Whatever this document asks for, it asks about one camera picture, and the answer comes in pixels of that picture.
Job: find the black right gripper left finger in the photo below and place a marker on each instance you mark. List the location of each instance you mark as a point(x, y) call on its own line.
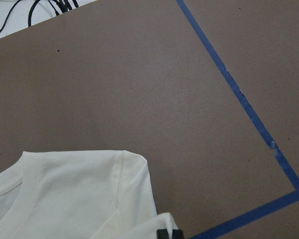
point(162, 234)

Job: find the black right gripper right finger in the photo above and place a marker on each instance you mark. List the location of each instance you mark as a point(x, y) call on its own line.
point(177, 234)

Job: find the cream long-sleeve cat shirt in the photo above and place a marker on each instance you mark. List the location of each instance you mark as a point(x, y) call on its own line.
point(102, 194)

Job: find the blue tape line crosswise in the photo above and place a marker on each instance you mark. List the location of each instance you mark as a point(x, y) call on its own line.
point(249, 217)

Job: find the blue tape line lengthwise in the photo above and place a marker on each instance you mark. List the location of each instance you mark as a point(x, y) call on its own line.
point(243, 100)

